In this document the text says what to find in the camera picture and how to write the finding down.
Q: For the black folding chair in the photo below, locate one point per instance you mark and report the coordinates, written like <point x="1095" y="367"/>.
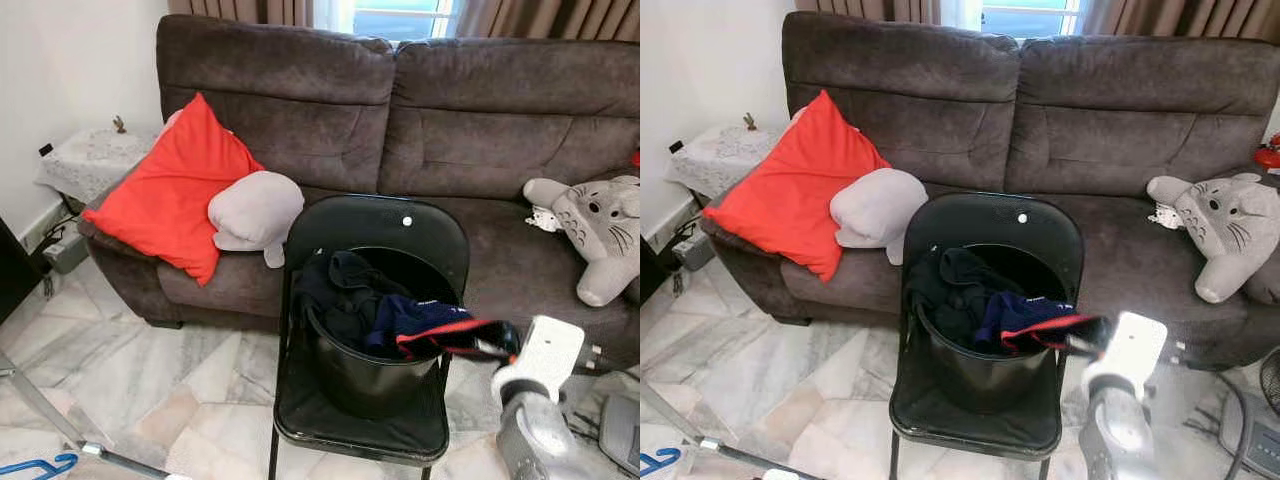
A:
<point x="380" y="225"/>
<point x="1000" y="222"/>

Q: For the blue plastic clothes hanger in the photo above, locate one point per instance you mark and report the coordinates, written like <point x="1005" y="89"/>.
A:
<point x="40" y="468"/>
<point x="660" y="462"/>

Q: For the navy shorts with red trim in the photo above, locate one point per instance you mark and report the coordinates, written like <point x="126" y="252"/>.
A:
<point x="410" y="320"/>
<point x="1020" y="318"/>

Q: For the dark brown fabric sofa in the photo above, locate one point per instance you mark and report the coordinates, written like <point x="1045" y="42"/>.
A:
<point x="450" y="130"/>
<point x="1080" y="130"/>

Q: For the black floor fan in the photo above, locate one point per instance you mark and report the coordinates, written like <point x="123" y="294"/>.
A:
<point x="1270" y="380"/>

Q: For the red square cushion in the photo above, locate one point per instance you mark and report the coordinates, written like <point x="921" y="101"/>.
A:
<point x="790" y="195"/>
<point x="170" y="195"/>

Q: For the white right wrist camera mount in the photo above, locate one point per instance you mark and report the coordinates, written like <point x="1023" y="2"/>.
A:
<point x="545" y="350"/>
<point x="1135" y="345"/>

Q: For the brown curtain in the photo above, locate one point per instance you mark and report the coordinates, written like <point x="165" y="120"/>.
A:
<point x="240" y="10"/>
<point x="1180" y="15"/>
<point x="550" y="15"/>
<point x="870" y="10"/>

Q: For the black plastic bucket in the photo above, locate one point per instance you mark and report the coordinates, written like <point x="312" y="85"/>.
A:
<point x="985" y="375"/>
<point x="370" y="380"/>

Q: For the grey Totoro plush toy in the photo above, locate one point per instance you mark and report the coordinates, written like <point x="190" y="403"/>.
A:
<point x="1225" y="225"/>
<point x="600" y="230"/>

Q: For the small white plush toy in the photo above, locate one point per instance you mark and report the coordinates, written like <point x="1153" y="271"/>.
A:
<point x="1166" y="217"/>
<point x="542" y="219"/>

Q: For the side table with lace cloth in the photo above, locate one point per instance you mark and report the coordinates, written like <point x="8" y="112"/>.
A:
<point x="725" y="155"/>
<point x="95" y="160"/>

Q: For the grey plush pillow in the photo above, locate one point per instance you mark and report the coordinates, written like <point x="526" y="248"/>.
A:
<point x="255" y="210"/>
<point x="880" y="205"/>

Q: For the grey floor appliance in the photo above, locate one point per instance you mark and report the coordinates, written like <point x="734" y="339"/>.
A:
<point x="620" y="435"/>
<point x="1250" y="435"/>

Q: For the bright window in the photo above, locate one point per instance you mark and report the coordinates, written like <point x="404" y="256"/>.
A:
<point x="390" y="15"/>
<point x="1015" y="15"/>

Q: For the dark crumpled garment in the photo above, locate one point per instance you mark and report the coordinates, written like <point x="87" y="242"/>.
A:
<point x="345" y="290"/>
<point x="955" y="285"/>

